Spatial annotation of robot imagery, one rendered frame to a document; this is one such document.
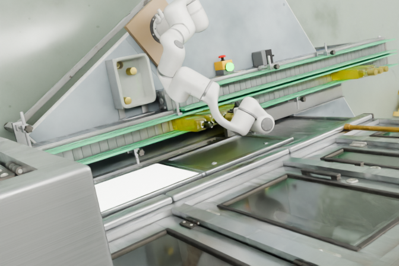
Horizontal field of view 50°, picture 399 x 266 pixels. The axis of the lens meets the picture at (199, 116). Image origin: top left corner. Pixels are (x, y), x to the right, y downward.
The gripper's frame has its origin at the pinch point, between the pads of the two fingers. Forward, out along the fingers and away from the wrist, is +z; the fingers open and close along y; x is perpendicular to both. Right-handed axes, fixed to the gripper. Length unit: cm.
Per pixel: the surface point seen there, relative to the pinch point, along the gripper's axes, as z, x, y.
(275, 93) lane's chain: 40, -45, 0
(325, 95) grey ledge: 50, -85, -9
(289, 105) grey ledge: 43, -55, -8
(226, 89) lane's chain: 31.7, -13.0, 9.0
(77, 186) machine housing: -120, 72, 19
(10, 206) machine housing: -122, 79, 19
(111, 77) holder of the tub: 27, 43, 25
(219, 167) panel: -22.1, 18.3, -12.9
